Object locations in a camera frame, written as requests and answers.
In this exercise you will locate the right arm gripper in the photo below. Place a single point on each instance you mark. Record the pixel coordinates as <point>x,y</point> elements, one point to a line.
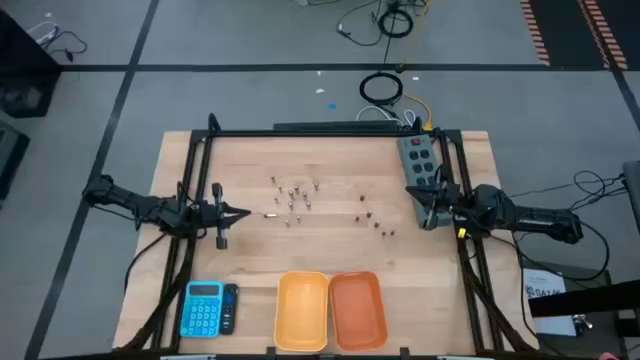
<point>445,210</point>

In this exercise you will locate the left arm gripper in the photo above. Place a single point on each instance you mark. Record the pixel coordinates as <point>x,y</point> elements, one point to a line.
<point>218,220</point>

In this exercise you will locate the yellow plastic bin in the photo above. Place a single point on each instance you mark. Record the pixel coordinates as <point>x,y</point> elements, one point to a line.
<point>301,312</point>

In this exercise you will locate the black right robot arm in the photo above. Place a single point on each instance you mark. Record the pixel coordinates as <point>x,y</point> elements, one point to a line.
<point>540,222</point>

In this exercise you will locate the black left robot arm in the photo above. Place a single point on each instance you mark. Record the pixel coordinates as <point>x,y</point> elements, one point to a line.
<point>130,200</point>

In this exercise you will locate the grey power strip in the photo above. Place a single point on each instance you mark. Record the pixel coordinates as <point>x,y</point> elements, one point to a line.
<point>417,160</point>

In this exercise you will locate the yellow tag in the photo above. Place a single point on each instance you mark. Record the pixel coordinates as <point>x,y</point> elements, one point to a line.
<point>461,233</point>

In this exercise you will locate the black remote control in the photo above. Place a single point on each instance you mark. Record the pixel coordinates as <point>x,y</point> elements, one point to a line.
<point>229,310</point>

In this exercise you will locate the blue calculator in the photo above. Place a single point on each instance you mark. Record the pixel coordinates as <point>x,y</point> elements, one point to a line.
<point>201,310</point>

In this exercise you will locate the orange plastic bin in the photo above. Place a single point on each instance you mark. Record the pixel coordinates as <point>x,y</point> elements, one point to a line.
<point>358,312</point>

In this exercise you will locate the white printed paper sheet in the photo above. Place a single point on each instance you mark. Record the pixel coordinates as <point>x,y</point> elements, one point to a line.
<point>545,280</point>

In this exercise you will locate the black beam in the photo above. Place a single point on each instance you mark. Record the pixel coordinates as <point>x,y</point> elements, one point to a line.
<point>590,300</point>

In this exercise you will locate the silver metal clamp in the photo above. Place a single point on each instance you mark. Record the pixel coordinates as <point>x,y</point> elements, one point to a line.
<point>582,320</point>

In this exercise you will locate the black mat with orange stripes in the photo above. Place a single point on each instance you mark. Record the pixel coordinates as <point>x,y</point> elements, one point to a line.
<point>560,25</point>

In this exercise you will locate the dark grey case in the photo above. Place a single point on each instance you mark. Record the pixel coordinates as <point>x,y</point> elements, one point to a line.
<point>10,155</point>

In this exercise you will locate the black furniture block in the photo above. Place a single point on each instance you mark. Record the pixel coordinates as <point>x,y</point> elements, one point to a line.
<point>20,60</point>

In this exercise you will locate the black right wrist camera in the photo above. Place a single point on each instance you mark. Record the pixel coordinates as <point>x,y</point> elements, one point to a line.
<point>450,192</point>

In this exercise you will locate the black aluminium table frame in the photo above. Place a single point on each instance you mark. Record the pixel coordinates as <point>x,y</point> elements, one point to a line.
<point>320,133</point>

